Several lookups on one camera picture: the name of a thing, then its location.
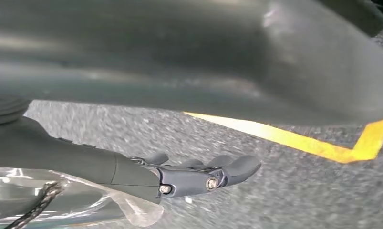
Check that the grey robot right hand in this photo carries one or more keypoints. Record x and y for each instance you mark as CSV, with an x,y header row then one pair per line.
x,y
83,161

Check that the clear plastic cover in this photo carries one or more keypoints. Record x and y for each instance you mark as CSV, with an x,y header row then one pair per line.
x,y
83,202

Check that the ribbed grey right arm sleeve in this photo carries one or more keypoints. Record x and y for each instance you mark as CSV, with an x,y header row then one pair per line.
x,y
5,109

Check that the grey robot body shell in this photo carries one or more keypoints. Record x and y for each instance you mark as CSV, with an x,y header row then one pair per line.
x,y
178,57

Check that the yellow floor tape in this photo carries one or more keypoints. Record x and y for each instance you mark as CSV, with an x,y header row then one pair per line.
x,y
273,132

